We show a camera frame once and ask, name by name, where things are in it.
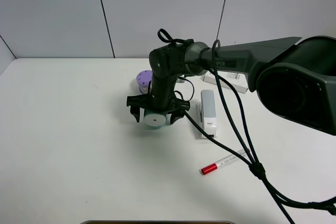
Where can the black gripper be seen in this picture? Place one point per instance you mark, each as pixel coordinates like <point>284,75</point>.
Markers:
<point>160,98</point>

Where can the dark green robot arm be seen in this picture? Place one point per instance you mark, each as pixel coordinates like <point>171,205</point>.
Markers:
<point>294,78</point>

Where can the grey white stapler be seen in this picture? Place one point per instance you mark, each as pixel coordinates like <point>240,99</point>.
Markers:
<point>206,112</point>

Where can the purple round container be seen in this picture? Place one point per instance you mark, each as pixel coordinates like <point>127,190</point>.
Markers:
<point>143,80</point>

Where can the red white marker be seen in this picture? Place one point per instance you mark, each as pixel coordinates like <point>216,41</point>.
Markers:
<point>218,164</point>

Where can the white cardboard box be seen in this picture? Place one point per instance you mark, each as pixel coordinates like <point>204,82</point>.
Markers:
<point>237,80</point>

